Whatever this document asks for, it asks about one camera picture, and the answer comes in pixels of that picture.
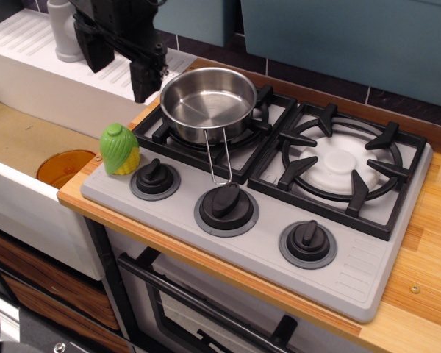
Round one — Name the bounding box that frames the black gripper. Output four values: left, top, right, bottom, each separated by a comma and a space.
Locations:
71, 0, 168, 103

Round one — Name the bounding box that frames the green yellow toy corncob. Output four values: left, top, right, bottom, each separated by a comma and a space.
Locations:
100, 123, 140, 175

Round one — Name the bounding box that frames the stainless steel pan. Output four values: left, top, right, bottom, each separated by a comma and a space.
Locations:
159, 67, 257, 186

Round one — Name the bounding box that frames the black left stove knob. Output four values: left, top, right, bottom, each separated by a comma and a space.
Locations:
130, 158, 181, 202

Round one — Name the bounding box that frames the black stove knob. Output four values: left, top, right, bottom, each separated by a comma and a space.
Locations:
130, 158, 181, 202
194, 182, 259, 238
279, 220, 337, 270

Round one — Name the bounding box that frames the black middle stove knob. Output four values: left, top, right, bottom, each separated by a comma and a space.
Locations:
194, 182, 259, 238

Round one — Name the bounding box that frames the black right stove knob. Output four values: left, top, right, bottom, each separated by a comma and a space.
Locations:
279, 220, 337, 270

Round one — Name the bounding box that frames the grey toy stove top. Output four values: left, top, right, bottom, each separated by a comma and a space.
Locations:
80, 68, 434, 324

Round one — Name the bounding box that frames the grey toy faucet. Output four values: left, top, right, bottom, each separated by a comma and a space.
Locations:
47, 0, 84, 63

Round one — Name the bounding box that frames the white toy sink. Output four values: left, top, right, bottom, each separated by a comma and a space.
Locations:
0, 7, 198, 281

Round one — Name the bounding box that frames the orange sink drain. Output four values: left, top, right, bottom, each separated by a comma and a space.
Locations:
36, 149, 96, 189

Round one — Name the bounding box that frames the black left burner grate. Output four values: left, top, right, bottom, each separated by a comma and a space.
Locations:
133, 85, 298, 184

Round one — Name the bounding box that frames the black burner grate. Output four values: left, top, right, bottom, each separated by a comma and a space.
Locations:
133, 85, 298, 184
248, 102, 431, 240

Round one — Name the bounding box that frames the upper wooden drawer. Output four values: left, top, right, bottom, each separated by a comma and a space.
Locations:
0, 231, 110, 312

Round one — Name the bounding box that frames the wooden drawer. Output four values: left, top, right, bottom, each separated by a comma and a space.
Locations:
0, 231, 110, 312
3, 274, 131, 353

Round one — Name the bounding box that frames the lower wooden drawer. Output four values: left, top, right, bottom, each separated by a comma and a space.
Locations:
3, 274, 131, 353

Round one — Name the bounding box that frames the black right burner grate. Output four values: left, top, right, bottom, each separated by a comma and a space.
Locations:
248, 102, 431, 240

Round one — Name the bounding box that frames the oven door with handle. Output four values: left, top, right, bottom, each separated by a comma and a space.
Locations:
117, 248, 361, 352

